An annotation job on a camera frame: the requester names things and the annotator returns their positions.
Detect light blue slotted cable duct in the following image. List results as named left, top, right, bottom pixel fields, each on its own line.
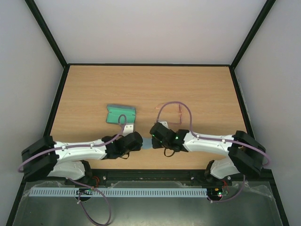
left=29, top=187, right=207, bottom=198

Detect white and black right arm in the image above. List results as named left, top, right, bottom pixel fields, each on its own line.
left=150, top=122, right=266, bottom=185

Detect light blue cleaning cloth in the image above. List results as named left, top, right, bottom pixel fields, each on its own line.
left=142, top=137, right=152, bottom=150

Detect black front mounting rail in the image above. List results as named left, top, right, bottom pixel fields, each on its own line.
left=24, top=167, right=273, bottom=188

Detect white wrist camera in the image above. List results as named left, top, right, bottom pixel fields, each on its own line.
left=159, top=121, right=169, bottom=128
left=122, top=123, right=134, bottom=136

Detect black right corner frame post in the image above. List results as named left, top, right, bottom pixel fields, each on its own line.
left=230, top=0, right=277, bottom=69

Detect black corner frame post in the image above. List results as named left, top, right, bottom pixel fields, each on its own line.
left=230, top=0, right=277, bottom=69
left=24, top=0, right=69, bottom=69

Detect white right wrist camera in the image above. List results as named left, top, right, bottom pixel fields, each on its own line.
left=159, top=121, right=169, bottom=128

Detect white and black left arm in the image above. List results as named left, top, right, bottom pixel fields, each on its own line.
left=17, top=132, right=143, bottom=182

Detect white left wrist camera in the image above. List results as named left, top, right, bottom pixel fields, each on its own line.
left=122, top=123, right=134, bottom=136

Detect black left corner frame post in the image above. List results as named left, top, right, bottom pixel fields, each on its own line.
left=24, top=0, right=69, bottom=69

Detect blue-grey glasses case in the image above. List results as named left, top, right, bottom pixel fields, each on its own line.
left=106, top=104, right=136, bottom=124

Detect pink transparent sunglasses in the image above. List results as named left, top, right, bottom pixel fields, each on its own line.
left=155, top=102, right=182, bottom=125

